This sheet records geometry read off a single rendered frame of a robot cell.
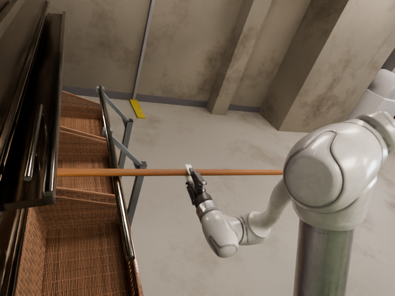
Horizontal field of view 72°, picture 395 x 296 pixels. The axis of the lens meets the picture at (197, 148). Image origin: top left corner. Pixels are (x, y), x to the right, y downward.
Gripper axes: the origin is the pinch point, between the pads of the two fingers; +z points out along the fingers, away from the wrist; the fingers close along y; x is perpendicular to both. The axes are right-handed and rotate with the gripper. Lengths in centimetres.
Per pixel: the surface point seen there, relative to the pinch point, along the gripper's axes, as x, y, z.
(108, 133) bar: -31.2, 1.5, 30.7
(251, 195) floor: 155, 119, 94
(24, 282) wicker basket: -62, 42, -15
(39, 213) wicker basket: -60, 48, 25
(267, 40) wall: 260, -18, 319
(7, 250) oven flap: -67, 21, -15
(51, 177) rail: -54, -24, -29
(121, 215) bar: -32.5, 1.5, -20.0
